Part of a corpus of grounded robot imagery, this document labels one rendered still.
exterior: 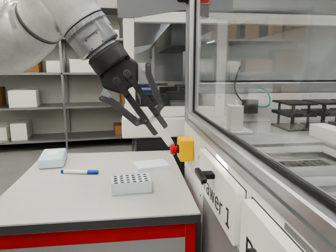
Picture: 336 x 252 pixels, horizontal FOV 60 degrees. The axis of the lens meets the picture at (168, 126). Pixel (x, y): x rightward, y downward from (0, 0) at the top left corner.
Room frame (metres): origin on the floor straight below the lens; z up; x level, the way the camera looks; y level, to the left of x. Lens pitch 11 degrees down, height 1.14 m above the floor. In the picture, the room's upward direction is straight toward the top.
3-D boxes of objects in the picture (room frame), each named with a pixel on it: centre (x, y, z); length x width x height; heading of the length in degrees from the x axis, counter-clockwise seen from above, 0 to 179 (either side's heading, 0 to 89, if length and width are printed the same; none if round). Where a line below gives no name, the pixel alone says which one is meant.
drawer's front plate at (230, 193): (0.62, -0.11, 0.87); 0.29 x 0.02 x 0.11; 7
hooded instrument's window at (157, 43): (2.36, -0.24, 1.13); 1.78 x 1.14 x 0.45; 7
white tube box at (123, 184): (0.88, 0.12, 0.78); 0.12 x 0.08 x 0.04; 102
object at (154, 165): (1.09, 0.07, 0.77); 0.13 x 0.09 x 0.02; 110
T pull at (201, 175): (0.62, -0.08, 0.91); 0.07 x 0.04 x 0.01; 7
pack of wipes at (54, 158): (1.14, 0.47, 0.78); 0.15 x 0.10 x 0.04; 14
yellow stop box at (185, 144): (0.95, -0.05, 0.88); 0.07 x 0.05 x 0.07; 7
